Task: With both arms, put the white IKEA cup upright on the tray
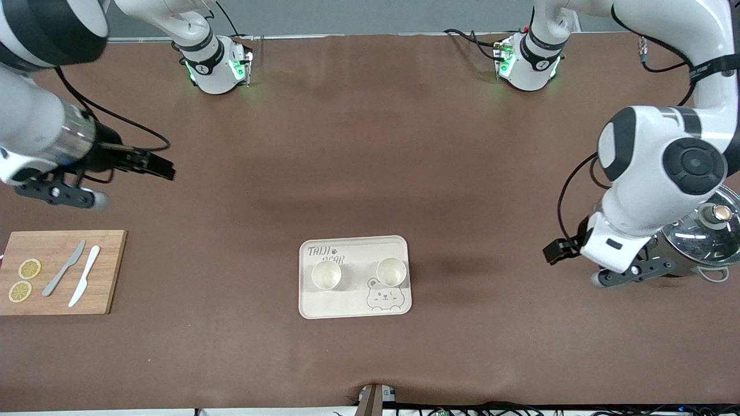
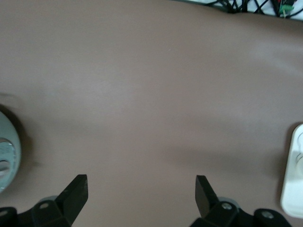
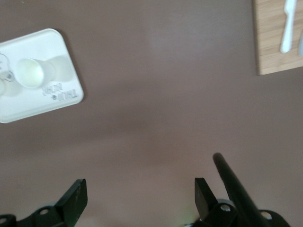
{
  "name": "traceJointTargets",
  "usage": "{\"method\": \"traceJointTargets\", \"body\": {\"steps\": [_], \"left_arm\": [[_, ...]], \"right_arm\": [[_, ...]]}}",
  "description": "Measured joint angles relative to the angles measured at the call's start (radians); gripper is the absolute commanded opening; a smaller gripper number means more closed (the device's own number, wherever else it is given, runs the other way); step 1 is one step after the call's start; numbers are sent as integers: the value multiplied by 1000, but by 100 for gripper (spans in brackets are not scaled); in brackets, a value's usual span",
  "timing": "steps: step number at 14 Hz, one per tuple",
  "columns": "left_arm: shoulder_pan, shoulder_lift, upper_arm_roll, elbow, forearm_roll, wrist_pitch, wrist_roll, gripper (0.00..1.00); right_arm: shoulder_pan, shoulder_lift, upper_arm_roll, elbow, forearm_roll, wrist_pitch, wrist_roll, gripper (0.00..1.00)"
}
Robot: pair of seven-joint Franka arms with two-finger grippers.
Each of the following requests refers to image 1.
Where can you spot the cream bear print tray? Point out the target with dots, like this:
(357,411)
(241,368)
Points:
(352,303)

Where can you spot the white plastic knife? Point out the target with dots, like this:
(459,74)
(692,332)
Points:
(87,275)

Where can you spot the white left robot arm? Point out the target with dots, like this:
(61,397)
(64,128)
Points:
(653,162)

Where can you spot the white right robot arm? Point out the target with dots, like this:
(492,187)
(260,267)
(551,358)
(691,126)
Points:
(34,121)

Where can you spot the lemon slice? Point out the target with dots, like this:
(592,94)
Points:
(20,292)
(30,268)

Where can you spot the aluminium frame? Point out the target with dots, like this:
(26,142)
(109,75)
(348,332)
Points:
(144,40)

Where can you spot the brown table cover mat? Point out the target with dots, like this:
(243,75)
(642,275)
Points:
(370,173)

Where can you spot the bamboo cutting board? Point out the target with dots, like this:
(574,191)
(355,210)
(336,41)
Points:
(58,271)

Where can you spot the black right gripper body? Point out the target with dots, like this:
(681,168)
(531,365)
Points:
(107,155)

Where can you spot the grey plastic knife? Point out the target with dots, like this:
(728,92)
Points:
(63,269)

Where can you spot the grey table edge clamp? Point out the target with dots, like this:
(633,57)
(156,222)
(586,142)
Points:
(376,398)

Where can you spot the glass pot lid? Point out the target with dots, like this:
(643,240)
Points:
(717,237)

